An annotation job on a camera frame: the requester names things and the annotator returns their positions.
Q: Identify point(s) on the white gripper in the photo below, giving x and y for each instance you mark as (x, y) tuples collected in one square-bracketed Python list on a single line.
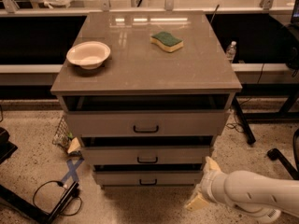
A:
[(207, 184)]

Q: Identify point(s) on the grey drawer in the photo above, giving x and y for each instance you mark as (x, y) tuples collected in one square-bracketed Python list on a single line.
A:
[(146, 123), (160, 178), (144, 155)]

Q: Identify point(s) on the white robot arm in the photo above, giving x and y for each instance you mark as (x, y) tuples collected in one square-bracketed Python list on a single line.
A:
[(254, 195)]

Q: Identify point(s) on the grey drawer cabinet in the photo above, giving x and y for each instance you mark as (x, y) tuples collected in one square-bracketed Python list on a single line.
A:
[(139, 76)]

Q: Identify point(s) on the black table leg right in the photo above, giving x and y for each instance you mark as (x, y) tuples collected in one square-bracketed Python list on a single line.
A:
[(246, 128)]

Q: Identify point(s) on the black office chair base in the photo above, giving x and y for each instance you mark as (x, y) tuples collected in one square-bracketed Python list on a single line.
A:
[(274, 154)]

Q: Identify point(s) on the blue tape cross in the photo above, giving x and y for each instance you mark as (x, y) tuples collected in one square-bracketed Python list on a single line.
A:
[(72, 170)]

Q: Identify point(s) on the clear water bottle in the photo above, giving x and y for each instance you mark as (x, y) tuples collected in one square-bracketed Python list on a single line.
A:
[(231, 51)]

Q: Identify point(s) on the green yellow sponge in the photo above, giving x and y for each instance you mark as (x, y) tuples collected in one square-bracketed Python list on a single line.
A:
[(166, 42)]

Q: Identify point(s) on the white bowl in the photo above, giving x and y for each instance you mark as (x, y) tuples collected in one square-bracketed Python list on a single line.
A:
[(88, 55)]

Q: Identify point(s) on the black stand foot left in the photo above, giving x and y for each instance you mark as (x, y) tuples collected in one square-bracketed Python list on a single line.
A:
[(10, 200)]

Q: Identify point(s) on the wire mesh basket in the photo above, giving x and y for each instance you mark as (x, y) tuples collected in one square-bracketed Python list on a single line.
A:
[(65, 140)]

